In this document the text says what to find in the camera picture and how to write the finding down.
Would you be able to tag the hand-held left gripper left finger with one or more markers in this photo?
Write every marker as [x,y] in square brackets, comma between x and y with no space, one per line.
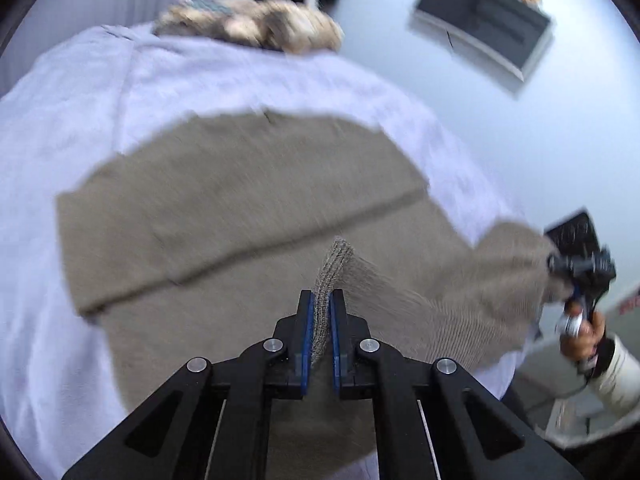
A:
[310,340]

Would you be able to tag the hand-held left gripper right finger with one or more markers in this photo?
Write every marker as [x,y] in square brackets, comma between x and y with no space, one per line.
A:
[334,340]

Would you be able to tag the olive knit sweater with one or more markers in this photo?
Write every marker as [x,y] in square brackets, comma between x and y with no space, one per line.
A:
[225,210]

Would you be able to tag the person's right hand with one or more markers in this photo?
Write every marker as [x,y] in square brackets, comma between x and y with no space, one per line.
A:
[585,342]

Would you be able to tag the red white box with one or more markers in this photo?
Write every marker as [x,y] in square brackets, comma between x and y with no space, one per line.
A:
[630,305]

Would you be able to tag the cream striped sweater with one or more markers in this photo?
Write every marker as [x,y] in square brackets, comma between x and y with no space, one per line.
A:
[300,30]

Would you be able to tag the lavender fleece blanket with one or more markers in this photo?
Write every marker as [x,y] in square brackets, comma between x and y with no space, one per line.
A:
[75,110]

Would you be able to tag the dark brown garment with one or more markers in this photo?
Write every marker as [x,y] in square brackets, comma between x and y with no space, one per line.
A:
[185,22]

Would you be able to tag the wall-mounted black monitor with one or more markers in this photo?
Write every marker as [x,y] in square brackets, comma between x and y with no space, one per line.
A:
[480,20]

